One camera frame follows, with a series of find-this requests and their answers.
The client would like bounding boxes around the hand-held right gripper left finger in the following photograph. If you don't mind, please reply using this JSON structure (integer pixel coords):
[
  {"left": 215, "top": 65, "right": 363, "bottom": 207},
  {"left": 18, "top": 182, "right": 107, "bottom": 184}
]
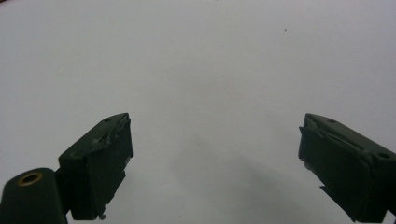
[{"left": 58, "top": 112, "right": 134, "bottom": 221}]

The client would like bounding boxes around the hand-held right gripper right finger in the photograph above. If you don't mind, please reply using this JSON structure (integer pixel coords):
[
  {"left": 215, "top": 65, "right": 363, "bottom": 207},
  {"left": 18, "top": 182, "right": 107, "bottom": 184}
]
[{"left": 298, "top": 112, "right": 396, "bottom": 224}]

